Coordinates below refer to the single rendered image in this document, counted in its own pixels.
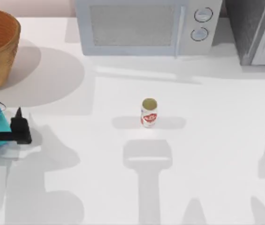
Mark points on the red and white can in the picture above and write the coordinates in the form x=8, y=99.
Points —
x=149, y=116

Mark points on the light blue cup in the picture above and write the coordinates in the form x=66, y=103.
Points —
x=2, y=124

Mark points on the round microwave knob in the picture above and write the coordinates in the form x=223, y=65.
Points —
x=203, y=14
x=199, y=34

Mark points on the grey cabinet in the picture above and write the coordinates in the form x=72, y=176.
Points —
x=240, y=28

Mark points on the pale microwave oven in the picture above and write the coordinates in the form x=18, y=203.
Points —
x=132, y=25

